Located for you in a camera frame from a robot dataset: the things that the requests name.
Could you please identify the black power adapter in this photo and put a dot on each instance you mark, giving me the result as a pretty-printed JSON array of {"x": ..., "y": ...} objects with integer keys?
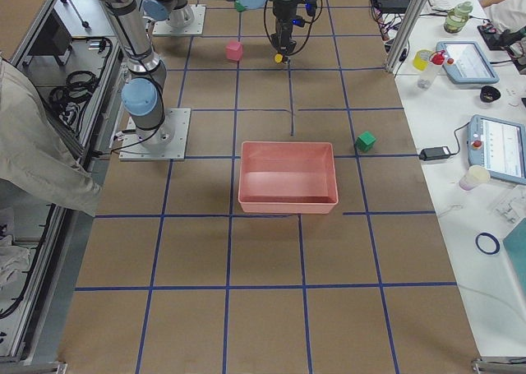
[{"x": 434, "y": 153}]

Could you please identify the yellow tape roll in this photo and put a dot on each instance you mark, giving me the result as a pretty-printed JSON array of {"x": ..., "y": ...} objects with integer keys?
[{"x": 421, "y": 59}]

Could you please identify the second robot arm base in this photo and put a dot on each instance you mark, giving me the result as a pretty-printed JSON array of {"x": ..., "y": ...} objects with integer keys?
[{"x": 168, "y": 12}]

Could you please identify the person in beige shirt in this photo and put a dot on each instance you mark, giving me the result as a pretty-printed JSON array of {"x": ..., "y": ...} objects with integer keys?
[{"x": 33, "y": 155}]

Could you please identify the pink foam cube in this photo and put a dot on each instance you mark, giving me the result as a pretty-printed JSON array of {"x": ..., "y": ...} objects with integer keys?
[{"x": 234, "y": 51}]

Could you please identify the aluminium frame post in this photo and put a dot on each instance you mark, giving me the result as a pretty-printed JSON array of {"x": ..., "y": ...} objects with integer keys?
[{"x": 401, "y": 39}]

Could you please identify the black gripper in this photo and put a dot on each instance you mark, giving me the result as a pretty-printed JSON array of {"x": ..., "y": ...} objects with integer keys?
[{"x": 282, "y": 9}]

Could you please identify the green cube near bin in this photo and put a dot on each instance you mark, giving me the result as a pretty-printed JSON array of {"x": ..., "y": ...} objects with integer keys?
[{"x": 365, "y": 141}]

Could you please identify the teach pendant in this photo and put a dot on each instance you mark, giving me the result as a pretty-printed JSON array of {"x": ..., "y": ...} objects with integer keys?
[
  {"x": 470, "y": 65},
  {"x": 498, "y": 146}
]

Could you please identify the green foam cube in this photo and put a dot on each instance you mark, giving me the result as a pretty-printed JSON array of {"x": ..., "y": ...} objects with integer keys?
[{"x": 239, "y": 7}]

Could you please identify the teach pendant lower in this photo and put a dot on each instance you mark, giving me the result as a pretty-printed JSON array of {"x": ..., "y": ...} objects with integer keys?
[{"x": 498, "y": 146}]

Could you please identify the green water bottle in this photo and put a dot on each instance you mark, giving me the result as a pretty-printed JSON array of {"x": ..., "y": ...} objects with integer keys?
[{"x": 457, "y": 17}]

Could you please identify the teach pendant upper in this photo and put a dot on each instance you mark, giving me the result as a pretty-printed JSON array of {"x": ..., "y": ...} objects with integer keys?
[{"x": 470, "y": 65}]

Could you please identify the pink plastic bin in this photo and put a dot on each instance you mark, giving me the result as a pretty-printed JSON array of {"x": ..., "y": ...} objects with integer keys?
[{"x": 287, "y": 178}]

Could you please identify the clear plastic cup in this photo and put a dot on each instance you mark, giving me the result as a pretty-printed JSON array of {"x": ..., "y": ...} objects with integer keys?
[{"x": 475, "y": 176}]

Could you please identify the clear spray bottle red cap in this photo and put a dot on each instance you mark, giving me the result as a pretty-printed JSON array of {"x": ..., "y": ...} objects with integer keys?
[{"x": 434, "y": 64}]

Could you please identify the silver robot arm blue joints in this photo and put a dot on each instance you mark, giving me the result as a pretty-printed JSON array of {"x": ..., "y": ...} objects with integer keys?
[{"x": 144, "y": 41}]

